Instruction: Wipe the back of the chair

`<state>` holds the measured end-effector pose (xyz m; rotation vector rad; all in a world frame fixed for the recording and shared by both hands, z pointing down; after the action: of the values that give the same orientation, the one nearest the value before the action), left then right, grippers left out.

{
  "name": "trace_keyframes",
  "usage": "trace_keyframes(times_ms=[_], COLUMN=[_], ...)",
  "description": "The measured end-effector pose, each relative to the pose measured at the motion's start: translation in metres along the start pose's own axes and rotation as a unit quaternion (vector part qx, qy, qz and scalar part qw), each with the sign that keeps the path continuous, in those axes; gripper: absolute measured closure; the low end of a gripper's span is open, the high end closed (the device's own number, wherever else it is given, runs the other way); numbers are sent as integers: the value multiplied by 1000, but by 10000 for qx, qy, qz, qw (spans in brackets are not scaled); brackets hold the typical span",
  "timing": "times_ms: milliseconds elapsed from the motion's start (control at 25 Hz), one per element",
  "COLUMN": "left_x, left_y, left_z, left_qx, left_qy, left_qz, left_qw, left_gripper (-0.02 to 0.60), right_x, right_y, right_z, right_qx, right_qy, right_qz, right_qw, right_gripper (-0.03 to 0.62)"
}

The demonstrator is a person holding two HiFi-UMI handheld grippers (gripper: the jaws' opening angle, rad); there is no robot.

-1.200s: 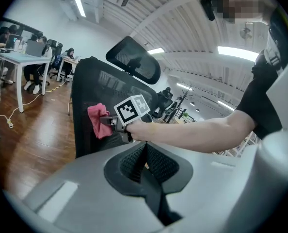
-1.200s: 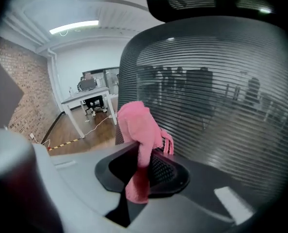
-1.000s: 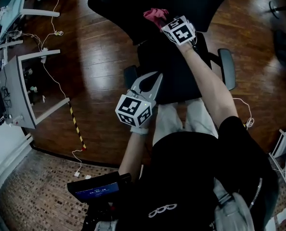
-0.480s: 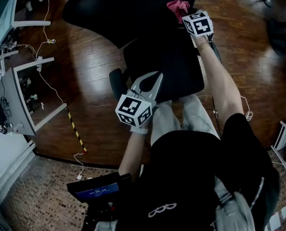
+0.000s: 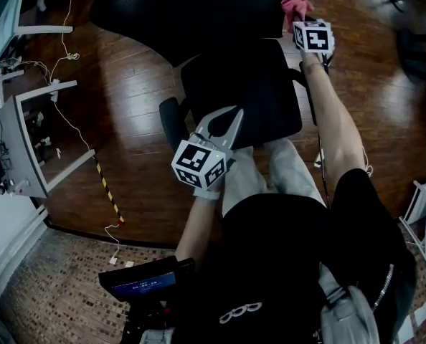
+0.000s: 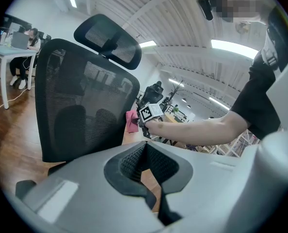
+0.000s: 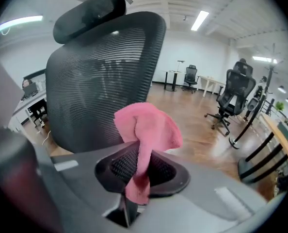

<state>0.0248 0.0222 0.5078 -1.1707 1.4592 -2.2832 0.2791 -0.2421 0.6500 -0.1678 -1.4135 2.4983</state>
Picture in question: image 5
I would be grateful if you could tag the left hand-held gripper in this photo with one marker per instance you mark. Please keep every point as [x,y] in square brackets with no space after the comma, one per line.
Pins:
[198,163]

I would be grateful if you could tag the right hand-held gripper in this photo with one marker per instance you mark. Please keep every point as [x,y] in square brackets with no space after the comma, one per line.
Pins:
[315,38]

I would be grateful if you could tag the pink cloth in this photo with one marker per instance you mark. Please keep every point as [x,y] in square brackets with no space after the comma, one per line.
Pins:
[295,5]

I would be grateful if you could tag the black office chair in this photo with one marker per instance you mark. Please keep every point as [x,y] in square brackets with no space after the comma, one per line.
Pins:
[198,13]

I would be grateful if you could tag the person's left forearm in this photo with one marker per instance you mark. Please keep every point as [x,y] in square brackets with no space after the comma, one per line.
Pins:
[197,228]

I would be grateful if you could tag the person's right forearm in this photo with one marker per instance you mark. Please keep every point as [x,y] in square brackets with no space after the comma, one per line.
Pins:
[335,127]

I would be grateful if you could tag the person's left hand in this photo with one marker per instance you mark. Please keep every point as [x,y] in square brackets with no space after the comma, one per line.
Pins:
[209,191]

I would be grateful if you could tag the person's light grey trousers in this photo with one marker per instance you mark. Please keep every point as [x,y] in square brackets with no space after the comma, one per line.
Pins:
[288,170]

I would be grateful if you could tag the person's black shirt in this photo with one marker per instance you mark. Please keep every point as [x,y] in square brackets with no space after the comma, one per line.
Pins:
[277,249]

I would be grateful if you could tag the white power adapter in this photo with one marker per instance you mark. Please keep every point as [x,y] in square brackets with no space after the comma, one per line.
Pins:
[129,264]
[113,261]

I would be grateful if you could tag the chest-mounted display device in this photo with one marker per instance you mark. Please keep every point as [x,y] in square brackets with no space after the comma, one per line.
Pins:
[141,285]

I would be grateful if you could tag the black chest rig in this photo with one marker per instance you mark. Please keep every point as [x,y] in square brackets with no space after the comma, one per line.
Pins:
[145,317]

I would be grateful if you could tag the curved grey desk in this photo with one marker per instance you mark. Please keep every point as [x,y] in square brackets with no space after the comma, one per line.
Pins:
[12,138]

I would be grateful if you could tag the white power strip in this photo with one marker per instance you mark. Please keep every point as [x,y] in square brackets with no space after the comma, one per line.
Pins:
[19,186]

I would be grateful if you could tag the light blue desk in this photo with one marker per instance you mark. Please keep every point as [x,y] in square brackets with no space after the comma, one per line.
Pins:
[5,13]

